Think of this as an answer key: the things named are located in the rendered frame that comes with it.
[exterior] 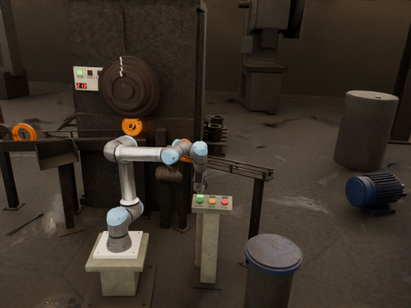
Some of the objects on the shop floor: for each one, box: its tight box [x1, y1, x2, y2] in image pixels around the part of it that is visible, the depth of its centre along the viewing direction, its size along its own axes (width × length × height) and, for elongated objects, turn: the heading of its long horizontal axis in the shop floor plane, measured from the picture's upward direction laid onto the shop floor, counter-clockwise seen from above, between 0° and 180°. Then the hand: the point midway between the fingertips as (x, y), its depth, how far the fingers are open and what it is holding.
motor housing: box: [155, 166, 182, 229], centre depth 264 cm, size 13×22×54 cm, turn 81°
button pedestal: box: [191, 194, 232, 290], centre depth 205 cm, size 16×24×62 cm, turn 81°
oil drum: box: [333, 90, 399, 171], centre depth 406 cm, size 59×59×89 cm
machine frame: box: [62, 0, 206, 213], centre depth 295 cm, size 73×108×176 cm
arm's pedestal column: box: [81, 263, 157, 308], centre depth 204 cm, size 40×40×26 cm
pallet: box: [202, 115, 228, 155], centre depth 461 cm, size 120×82×44 cm
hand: (199, 193), depth 190 cm, fingers closed
